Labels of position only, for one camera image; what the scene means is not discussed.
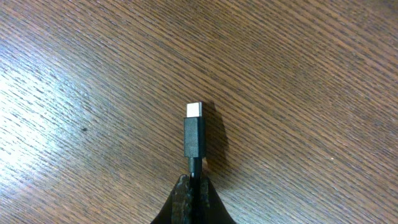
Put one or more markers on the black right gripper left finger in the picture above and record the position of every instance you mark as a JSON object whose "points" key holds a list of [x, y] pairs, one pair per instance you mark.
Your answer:
{"points": [[178, 207]]}

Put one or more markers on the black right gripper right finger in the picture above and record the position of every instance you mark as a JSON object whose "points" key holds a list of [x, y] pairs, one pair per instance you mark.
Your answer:
{"points": [[211, 207]]}

